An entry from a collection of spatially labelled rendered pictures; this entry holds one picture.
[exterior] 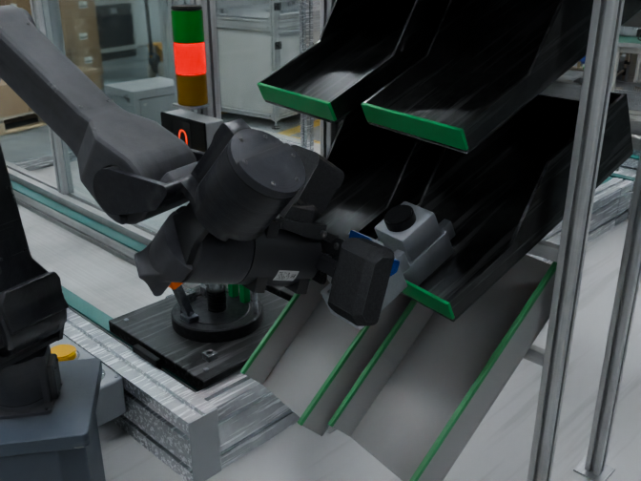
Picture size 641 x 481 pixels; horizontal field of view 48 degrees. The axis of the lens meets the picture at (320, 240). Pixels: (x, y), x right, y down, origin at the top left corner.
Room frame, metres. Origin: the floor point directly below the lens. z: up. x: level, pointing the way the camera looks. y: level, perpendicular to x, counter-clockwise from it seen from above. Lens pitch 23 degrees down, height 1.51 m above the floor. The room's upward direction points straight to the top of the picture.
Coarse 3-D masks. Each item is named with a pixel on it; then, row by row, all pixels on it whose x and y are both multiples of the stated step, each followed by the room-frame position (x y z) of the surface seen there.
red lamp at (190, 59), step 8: (176, 48) 1.18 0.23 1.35; (184, 48) 1.17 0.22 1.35; (192, 48) 1.18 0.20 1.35; (200, 48) 1.18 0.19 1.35; (176, 56) 1.18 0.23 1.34; (184, 56) 1.17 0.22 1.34; (192, 56) 1.18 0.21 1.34; (200, 56) 1.18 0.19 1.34; (176, 64) 1.18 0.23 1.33; (184, 64) 1.17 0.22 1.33; (192, 64) 1.17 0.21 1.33; (200, 64) 1.18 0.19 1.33; (176, 72) 1.18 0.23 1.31; (184, 72) 1.17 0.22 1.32; (192, 72) 1.17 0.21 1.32; (200, 72) 1.18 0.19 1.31
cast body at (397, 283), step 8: (376, 240) 0.58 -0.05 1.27; (400, 256) 0.61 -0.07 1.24; (400, 264) 0.61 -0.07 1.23; (408, 264) 0.62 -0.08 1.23; (400, 272) 0.59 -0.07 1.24; (328, 280) 0.59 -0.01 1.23; (392, 280) 0.58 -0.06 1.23; (400, 280) 0.59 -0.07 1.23; (328, 288) 0.59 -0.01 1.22; (392, 288) 0.58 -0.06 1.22; (400, 288) 0.59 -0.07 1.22; (328, 296) 0.58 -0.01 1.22; (384, 296) 0.58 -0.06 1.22; (392, 296) 0.58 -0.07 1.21; (384, 304) 0.58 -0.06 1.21; (344, 320) 0.57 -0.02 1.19; (360, 328) 0.56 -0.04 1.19
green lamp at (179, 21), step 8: (176, 16) 1.18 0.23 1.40; (184, 16) 1.17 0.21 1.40; (192, 16) 1.18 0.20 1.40; (200, 16) 1.19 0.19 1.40; (176, 24) 1.18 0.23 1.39; (184, 24) 1.17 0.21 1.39; (192, 24) 1.18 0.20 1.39; (200, 24) 1.19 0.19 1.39; (176, 32) 1.18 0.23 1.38; (184, 32) 1.17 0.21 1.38; (192, 32) 1.18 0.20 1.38; (200, 32) 1.19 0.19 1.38; (176, 40) 1.18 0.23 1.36; (184, 40) 1.17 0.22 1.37; (192, 40) 1.18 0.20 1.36; (200, 40) 1.19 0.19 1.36
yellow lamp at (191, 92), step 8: (176, 80) 1.19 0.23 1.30; (184, 80) 1.17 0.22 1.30; (192, 80) 1.17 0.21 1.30; (200, 80) 1.18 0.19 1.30; (176, 88) 1.19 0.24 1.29; (184, 88) 1.18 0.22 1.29; (192, 88) 1.17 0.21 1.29; (200, 88) 1.18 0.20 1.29; (184, 96) 1.18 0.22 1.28; (192, 96) 1.17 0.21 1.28; (200, 96) 1.18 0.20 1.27; (184, 104) 1.18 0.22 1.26; (192, 104) 1.17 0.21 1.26; (200, 104) 1.18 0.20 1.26
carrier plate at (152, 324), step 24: (192, 288) 1.09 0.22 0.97; (144, 312) 1.00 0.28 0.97; (168, 312) 1.00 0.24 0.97; (264, 312) 1.00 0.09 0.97; (120, 336) 0.96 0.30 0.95; (144, 336) 0.93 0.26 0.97; (168, 336) 0.93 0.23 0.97; (168, 360) 0.87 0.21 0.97; (192, 360) 0.86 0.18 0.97; (216, 360) 0.86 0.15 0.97; (240, 360) 0.86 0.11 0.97; (192, 384) 0.83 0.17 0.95
